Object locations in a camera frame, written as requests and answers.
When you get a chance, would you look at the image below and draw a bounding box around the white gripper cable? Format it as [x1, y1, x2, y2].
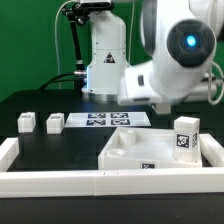
[206, 61, 224, 106]

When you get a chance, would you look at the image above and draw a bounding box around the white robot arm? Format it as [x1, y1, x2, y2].
[80, 0, 224, 105]

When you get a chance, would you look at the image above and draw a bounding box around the white AprilTag base sheet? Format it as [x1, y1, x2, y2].
[65, 112, 151, 128]

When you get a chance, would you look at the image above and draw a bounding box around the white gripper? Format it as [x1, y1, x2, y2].
[117, 64, 224, 107]

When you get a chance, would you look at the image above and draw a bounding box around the white U-shaped obstacle fence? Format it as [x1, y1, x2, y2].
[0, 138, 224, 198]

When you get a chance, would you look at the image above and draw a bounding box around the black cable bundle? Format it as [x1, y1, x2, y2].
[38, 71, 88, 92]

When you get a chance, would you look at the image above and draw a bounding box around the white square tabletop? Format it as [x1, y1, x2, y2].
[98, 127, 202, 170]

